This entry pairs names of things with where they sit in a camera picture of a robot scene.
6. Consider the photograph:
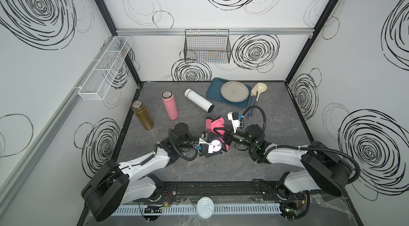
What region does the black wire basket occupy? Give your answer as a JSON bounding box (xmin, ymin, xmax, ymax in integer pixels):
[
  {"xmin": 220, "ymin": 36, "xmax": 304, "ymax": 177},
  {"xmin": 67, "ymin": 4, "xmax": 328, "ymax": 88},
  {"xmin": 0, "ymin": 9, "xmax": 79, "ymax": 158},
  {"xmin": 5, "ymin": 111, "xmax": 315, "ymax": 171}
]
[{"xmin": 183, "ymin": 29, "xmax": 232, "ymax": 64}]

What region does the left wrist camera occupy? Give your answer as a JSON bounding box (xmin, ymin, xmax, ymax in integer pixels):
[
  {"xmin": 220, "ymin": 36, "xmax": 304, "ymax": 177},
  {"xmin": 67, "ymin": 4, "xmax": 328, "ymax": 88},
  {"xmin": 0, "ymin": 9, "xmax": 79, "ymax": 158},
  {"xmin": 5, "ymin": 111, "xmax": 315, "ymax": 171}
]
[{"xmin": 196, "ymin": 139, "xmax": 215, "ymax": 157}]

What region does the teal tray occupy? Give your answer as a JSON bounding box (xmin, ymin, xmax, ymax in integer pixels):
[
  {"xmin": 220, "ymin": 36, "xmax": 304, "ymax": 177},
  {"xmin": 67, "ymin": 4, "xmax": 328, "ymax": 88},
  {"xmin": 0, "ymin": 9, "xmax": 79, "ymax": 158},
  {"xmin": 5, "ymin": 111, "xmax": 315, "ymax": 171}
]
[{"xmin": 206, "ymin": 78, "xmax": 251, "ymax": 108}]

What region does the white slotted cable duct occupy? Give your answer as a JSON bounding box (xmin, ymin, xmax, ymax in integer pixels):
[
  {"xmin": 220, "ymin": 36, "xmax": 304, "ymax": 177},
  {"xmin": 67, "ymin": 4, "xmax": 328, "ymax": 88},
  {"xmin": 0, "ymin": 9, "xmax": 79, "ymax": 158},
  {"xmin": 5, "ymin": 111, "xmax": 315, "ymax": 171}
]
[{"xmin": 112, "ymin": 203, "xmax": 282, "ymax": 216}]

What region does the white mesh shelf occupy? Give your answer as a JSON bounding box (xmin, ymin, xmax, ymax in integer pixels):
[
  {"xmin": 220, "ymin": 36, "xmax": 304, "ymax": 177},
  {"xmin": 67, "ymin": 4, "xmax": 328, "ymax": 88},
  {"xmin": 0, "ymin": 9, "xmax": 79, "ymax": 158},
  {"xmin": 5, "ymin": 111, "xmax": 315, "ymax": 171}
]
[{"xmin": 78, "ymin": 36, "xmax": 132, "ymax": 101}]

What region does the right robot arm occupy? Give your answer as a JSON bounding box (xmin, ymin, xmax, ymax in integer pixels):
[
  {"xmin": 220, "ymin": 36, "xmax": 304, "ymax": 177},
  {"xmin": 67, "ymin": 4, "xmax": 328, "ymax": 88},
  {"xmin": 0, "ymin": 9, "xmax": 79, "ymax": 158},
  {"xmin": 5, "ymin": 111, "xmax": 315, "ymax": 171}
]
[{"xmin": 210, "ymin": 124, "xmax": 353, "ymax": 200}]

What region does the white round can lid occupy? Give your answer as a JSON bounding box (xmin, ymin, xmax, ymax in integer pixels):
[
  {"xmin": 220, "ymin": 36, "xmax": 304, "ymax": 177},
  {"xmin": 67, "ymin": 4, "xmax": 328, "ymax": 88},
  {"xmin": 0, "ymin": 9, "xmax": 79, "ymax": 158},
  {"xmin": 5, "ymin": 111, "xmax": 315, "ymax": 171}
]
[{"xmin": 196, "ymin": 197, "xmax": 215, "ymax": 219}]

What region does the blue thermos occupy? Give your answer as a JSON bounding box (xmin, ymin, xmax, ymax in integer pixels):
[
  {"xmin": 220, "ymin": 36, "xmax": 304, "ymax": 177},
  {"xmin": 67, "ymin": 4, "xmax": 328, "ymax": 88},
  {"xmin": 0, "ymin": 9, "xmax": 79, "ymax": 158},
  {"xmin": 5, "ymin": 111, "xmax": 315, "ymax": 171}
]
[{"xmin": 208, "ymin": 138, "xmax": 223, "ymax": 154}]

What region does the white thermos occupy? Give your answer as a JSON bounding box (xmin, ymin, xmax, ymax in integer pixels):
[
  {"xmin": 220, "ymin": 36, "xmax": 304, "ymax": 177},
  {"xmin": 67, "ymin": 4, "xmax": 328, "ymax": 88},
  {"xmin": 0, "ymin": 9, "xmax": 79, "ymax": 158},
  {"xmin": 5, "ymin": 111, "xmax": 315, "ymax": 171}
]
[{"xmin": 184, "ymin": 88, "xmax": 214, "ymax": 113}]

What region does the gold thermos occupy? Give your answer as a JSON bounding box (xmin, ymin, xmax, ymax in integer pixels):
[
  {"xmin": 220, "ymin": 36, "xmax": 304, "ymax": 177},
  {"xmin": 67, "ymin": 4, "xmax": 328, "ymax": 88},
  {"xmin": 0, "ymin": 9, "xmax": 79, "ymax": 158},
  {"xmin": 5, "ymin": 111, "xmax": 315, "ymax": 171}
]
[{"xmin": 131, "ymin": 100, "xmax": 154, "ymax": 130}]

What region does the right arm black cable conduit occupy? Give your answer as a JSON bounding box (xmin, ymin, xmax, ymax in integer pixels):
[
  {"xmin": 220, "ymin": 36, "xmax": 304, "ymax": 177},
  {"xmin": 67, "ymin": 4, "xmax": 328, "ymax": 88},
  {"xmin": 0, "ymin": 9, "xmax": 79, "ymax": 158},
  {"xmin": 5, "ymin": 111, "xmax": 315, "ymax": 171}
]
[{"xmin": 242, "ymin": 105, "xmax": 361, "ymax": 185}]

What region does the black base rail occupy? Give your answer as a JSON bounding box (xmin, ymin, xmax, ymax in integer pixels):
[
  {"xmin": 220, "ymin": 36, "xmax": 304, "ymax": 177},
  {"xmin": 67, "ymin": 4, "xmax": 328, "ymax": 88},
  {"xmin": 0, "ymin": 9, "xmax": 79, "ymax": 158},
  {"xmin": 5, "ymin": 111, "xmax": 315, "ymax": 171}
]
[{"xmin": 141, "ymin": 179, "xmax": 308, "ymax": 203}]

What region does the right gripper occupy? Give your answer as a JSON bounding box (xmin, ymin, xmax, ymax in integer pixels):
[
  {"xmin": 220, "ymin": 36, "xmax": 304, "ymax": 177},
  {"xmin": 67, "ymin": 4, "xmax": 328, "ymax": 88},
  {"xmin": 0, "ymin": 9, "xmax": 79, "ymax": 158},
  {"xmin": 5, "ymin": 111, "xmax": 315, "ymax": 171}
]
[{"xmin": 213, "ymin": 126, "xmax": 257, "ymax": 151}]

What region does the blue handled utensil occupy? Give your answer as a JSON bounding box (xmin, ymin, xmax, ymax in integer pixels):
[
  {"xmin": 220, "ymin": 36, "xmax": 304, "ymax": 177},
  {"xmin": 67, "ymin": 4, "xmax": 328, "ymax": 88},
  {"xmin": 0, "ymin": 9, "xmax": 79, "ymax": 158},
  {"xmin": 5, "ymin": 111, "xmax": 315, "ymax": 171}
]
[{"xmin": 246, "ymin": 84, "xmax": 258, "ymax": 117}]

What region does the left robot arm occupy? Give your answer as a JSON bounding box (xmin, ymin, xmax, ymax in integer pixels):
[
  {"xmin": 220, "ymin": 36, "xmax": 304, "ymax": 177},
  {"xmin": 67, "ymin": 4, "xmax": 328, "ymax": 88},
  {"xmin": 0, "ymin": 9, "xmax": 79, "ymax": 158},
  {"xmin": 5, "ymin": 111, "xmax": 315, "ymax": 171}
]
[{"xmin": 81, "ymin": 123, "xmax": 226, "ymax": 222}]

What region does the pink thermos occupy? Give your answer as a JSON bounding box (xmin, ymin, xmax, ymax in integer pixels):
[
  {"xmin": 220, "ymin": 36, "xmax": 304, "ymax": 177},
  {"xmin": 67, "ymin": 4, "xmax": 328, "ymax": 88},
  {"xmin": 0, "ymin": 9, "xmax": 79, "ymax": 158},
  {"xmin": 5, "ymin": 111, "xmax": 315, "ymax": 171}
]
[{"xmin": 161, "ymin": 90, "xmax": 179, "ymax": 120}]

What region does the grey round plate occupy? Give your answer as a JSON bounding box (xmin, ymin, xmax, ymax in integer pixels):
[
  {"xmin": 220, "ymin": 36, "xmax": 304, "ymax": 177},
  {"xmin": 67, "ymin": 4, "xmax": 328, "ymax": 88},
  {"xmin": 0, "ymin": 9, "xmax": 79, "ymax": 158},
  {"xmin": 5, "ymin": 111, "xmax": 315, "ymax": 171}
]
[{"xmin": 220, "ymin": 81, "xmax": 249, "ymax": 103}]

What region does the beige ladle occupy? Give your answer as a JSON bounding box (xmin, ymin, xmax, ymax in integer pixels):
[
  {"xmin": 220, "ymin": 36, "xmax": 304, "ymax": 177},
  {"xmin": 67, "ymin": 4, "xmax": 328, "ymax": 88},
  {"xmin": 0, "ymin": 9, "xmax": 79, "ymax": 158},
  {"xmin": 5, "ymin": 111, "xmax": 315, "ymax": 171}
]
[{"xmin": 256, "ymin": 82, "xmax": 267, "ymax": 101}]

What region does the pink cloth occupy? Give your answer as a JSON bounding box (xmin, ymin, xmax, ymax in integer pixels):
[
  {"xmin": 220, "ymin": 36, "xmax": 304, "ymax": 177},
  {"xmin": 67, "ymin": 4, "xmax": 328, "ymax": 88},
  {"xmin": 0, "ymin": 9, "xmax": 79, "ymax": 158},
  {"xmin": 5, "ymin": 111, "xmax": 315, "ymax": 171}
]
[{"xmin": 205, "ymin": 116, "xmax": 229, "ymax": 152}]

